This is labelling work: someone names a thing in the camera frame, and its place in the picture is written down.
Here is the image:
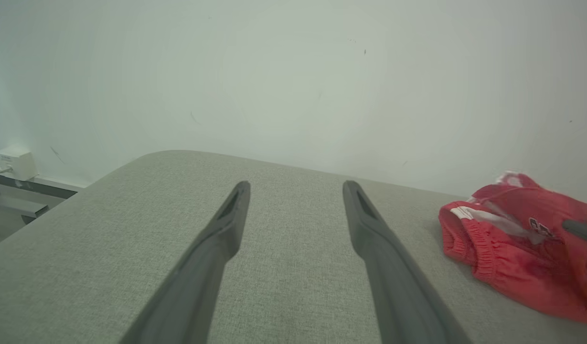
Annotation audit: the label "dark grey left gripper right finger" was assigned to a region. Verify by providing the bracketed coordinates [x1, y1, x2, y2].
[342, 181, 471, 344]

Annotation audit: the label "white and black baseboard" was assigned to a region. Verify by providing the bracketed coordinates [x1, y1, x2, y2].
[0, 165, 91, 200]

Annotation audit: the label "red and white jersey shorts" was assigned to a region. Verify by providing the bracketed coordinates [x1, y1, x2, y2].
[438, 171, 587, 327]

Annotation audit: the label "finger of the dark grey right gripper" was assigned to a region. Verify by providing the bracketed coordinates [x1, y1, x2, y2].
[562, 219, 587, 243]

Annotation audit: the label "white wall socket box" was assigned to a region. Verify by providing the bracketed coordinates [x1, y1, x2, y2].
[0, 146, 39, 182]

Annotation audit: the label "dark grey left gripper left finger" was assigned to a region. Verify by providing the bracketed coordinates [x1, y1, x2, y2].
[119, 181, 251, 344]

